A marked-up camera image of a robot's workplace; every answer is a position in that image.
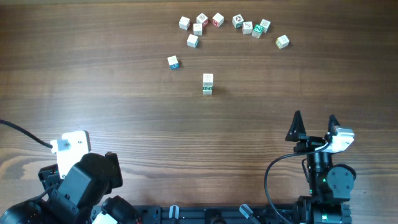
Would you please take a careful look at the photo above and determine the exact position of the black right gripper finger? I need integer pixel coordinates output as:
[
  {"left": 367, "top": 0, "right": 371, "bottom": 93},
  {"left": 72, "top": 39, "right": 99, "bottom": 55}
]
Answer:
[
  {"left": 328, "top": 114, "right": 340, "bottom": 134},
  {"left": 285, "top": 110, "right": 307, "bottom": 142}
]

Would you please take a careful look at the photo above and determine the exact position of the wooden block globe picture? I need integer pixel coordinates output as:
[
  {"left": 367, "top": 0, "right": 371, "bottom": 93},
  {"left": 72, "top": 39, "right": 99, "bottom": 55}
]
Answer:
[{"left": 203, "top": 86, "right": 213, "bottom": 95}]

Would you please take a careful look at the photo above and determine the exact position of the wooden block tan pattern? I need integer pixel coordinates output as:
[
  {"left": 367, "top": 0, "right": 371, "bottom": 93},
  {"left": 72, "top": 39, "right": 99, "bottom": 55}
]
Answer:
[{"left": 203, "top": 73, "right": 214, "bottom": 83}]

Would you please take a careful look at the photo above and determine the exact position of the plain wooden block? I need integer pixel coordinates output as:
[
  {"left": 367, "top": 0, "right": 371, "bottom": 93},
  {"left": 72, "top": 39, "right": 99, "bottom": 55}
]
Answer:
[
  {"left": 202, "top": 82, "right": 213, "bottom": 87},
  {"left": 193, "top": 23, "right": 203, "bottom": 36}
]

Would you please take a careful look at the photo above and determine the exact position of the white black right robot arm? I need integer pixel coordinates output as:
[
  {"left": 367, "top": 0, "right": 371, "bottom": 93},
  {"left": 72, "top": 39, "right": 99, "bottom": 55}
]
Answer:
[{"left": 285, "top": 111, "right": 356, "bottom": 224}]

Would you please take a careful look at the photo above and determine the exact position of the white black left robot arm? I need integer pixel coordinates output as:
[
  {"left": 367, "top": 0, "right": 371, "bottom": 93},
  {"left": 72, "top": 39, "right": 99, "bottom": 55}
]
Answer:
[{"left": 1, "top": 152, "right": 142, "bottom": 223}]

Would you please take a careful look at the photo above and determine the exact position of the wooden block yellow side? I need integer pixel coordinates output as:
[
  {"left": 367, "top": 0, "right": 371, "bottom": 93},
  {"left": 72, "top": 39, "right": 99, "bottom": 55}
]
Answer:
[{"left": 275, "top": 35, "right": 290, "bottom": 49}]

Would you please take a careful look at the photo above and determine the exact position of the wooden block green Z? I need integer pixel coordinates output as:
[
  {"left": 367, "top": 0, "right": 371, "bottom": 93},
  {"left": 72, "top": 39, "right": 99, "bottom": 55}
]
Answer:
[{"left": 252, "top": 24, "right": 264, "bottom": 39}]

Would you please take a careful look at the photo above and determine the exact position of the wooden block grid pattern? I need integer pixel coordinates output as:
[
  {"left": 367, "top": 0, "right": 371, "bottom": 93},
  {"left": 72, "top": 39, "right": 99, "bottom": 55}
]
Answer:
[{"left": 259, "top": 19, "right": 271, "bottom": 33}]

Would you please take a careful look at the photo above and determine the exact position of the wooden block grey figure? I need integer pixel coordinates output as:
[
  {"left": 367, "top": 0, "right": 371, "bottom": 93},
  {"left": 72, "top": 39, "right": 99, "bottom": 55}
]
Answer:
[{"left": 242, "top": 21, "right": 253, "bottom": 34}]

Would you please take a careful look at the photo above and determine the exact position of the wooden block black symbol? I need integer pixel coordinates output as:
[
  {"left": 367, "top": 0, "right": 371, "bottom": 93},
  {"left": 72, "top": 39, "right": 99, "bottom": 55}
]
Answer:
[{"left": 232, "top": 14, "right": 244, "bottom": 29}]

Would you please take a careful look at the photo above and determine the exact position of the wooden block red letter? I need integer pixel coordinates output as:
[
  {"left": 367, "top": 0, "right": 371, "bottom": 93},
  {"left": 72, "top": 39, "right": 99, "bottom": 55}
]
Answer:
[{"left": 212, "top": 12, "right": 224, "bottom": 27}]

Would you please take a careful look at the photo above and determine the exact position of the wooden block blue side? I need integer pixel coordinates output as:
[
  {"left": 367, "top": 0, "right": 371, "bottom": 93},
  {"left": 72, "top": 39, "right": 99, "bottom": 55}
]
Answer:
[{"left": 167, "top": 55, "right": 179, "bottom": 70}]

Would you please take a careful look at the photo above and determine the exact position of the wooden block red side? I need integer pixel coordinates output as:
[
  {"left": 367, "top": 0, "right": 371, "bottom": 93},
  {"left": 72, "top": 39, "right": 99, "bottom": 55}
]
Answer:
[{"left": 197, "top": 13, "right": 208, "bottom": 27}]

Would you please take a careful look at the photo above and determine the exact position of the wooden block far left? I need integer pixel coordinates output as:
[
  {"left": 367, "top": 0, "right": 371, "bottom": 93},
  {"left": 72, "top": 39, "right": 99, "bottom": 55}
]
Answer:
[{"left": 178, "top": 16, "right": 190, "bottom": 30}]

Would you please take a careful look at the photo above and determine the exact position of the black right camera cable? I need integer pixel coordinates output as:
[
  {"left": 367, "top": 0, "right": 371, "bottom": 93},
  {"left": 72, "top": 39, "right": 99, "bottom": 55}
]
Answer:
[{"left": 264, "top": 141, "right": 331, "bottom": 223}]

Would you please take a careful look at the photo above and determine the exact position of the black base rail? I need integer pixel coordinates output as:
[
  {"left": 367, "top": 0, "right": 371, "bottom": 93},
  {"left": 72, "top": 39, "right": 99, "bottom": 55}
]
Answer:
[{"left": 91, "top": 204, "right": 352, "bottom": 224}]

